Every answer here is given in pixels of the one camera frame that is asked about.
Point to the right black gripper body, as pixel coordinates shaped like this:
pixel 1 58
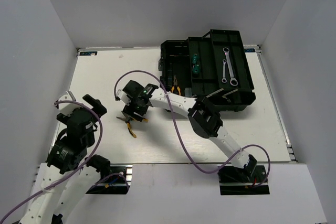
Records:
pixel 132 106

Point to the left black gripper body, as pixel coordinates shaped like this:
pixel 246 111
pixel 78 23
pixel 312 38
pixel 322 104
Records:
pixel 98 108

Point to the yellow long-nose pliers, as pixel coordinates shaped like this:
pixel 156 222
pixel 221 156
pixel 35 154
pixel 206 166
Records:
pixel 128 119

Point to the green stubby screwdriver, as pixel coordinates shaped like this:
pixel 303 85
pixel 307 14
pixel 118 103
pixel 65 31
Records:
pixel 196 69
pixel 195 59

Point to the black plastic toolbox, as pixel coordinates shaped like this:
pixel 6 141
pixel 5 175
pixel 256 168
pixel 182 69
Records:
pixel 176 59

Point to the small silver combination wrench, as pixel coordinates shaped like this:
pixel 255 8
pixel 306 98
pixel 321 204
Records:
pixel 224 80

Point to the large silver ratchet wrench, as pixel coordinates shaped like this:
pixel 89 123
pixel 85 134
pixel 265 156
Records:
pixel 233 80

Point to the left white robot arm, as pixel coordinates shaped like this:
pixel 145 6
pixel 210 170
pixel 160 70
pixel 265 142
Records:
pixel 72 164

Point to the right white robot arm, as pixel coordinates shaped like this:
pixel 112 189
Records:
pixel 201 113

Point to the clear plastic parts box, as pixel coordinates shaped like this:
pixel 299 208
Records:
pixel 188 92

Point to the blue label sticker left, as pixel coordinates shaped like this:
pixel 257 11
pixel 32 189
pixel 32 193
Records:
pixel 88 53

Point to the blue label sticker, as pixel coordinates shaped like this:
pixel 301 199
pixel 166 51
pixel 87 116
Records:
pixel 248 50
pixel 88 53

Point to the blue label sticker right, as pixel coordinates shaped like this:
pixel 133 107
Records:
pixel 248 50

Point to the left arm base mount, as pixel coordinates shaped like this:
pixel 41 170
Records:
pixel 116 181

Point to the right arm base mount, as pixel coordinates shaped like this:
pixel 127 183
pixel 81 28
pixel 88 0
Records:
pixel 231 184

